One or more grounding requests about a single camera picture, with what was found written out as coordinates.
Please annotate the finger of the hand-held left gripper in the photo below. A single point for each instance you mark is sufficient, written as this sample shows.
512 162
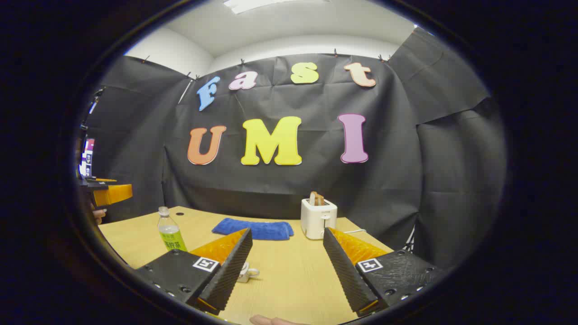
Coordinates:
113 194
106 180

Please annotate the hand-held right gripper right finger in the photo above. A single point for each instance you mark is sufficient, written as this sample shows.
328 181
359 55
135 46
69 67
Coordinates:
345 271

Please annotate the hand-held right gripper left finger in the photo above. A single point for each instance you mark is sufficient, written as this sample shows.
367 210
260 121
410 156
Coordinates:
230 271

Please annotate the white floral teacup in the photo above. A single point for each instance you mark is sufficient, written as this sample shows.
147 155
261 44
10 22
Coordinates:
246 273

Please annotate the green label water bottle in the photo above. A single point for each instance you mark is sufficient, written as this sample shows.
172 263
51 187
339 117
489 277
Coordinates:
168 225

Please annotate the computer monitor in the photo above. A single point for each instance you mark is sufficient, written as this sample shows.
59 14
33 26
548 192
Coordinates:
87 158

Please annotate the blue towel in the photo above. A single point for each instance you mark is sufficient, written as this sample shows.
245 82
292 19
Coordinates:
266 229

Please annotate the white toaster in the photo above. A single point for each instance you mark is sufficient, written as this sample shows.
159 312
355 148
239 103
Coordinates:
316 220

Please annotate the metal stand legs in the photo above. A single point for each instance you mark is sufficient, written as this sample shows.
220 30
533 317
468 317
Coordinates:
410 241

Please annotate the toast slice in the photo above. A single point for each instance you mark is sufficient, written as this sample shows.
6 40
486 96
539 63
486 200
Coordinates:
316 198

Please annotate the black backdrop cloth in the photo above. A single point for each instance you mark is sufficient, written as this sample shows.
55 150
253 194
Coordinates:
293 189

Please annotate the ceiling light panel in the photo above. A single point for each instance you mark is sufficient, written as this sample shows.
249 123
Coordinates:
262 4

